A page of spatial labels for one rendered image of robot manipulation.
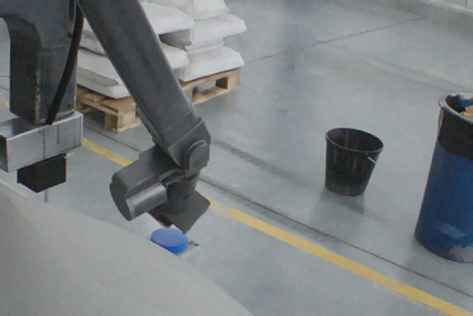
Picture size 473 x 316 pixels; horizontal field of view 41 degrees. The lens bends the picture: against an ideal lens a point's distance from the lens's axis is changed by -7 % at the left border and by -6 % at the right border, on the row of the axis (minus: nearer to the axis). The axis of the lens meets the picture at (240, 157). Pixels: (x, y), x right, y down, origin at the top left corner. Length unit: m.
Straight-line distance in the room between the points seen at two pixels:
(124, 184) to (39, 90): 0.18
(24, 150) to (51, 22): 0.18
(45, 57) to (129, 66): 0.22
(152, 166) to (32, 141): 0.18
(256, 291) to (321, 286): 0.26
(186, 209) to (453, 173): 1.92
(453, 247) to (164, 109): 2.25
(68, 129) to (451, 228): 2.15
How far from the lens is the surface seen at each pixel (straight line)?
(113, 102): 3.67
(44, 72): 0.91
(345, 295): 2.54
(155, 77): 0.75
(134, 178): 0.86
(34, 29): 0.88
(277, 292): 2.48
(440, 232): 2.91
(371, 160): 3.21
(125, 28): 0.68
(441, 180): 2.84
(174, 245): 1.07
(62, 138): 0.97
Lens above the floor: 1.43
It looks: 24 degrees down
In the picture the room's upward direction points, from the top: 8 degrees clockwise
